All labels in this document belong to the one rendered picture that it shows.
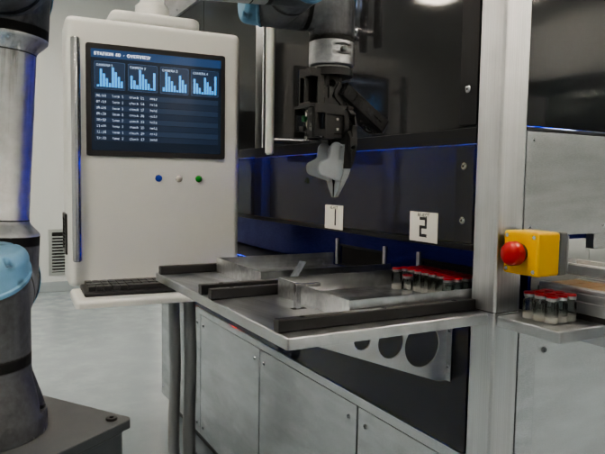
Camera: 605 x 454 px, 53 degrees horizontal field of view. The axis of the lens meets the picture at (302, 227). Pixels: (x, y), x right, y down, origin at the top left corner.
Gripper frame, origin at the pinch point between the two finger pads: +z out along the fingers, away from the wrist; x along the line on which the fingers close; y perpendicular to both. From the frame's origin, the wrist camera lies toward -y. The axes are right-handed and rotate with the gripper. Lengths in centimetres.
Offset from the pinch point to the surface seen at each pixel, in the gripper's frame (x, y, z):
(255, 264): -53, -10, 20
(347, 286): -19.1, -15.5, 20.6
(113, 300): -68, 22, 29
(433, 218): -3.3, -24.5, 5.2
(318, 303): -3.8, 1.2, 20.1
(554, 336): 25.5, -24.4, 22.2
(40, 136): -543, -17, -43
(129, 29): -89, 13, -44
